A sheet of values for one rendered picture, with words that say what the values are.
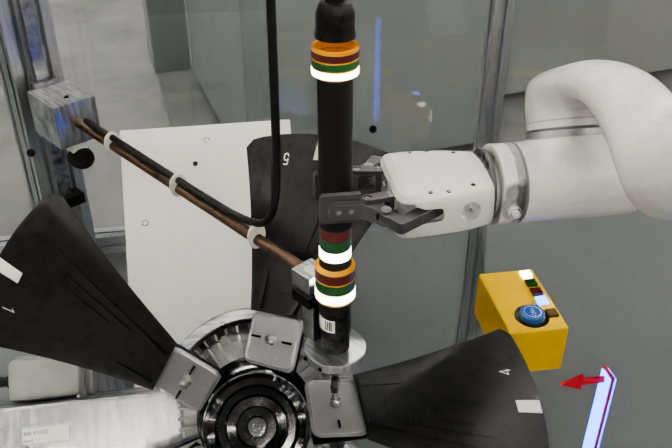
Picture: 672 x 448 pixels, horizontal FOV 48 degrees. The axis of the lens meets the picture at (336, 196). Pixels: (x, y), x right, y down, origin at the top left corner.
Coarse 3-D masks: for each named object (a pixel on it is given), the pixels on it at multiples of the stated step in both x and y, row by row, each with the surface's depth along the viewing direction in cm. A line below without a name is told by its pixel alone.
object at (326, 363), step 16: (304, 272) 83; (304, 288) 83; (304, 304) 83; (304, 320) 86; (320, 336) 86; (352, 336) 87; (320, 352) 85; (352, 352) 85; (320, 368) 83; (336, 368) 83; (352, 368) 84
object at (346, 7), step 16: (320, 0) 66; (336, 0) 64; (320, 16) 65; (336, 16) 64; (352, 16) 65; (320, 32) 66; (336, 32) 65; (352, 32) 66; (320, 304) 82; (320, 320) 83; (336, 320) 82; (336, 336) 83; (336, 352) 84
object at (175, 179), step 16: (272, 0) 71; (272, 16) 72; (272, 32) 73; (272, 48) 74; (272, 64) 75; (272, 80) 76; (272, 96) 76; (272, 112) 77; (96, 128) 112; (272, 128) 78; (128, 144) 107; (272, 144) 79; (144, 160) 104; (272, 160) 81; (176, 176) 99; (272, 176) 82; (192, 192) 97; (272, 192) 83; (224, 208) 92; (272, 208) 84; (256, 224) 88
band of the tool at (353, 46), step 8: (352, 40) 68; (312, 48) 67; (320, 48) 69; (328, 48) 70; (336, 48) 70; (344, 48) 70; (352, 48) 69; (336, 56) 66; (328, 64) 66; (336, 64) 66; (344, 64) 66; (328, 72) 67; (344, 72) 67
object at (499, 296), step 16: (512, 272) 133; (480, 288) 132; (496, 288) 129; (512, 288) 129; (528, 288) 129; (480, 304) 132; (496, 304) 125; (512, 304) 125; (528, 304) 125; (480, 320) 133; (496, 320) 125; (512, 320) 122; (544, 320) 122; (560, 320) 122; (512, 336) 119; (528, 336) 120; (544, 336) 120; (560, 336) 121; (528, 352) 122; (544, 352) 122; (560, 352) 123; (544, 368) 124
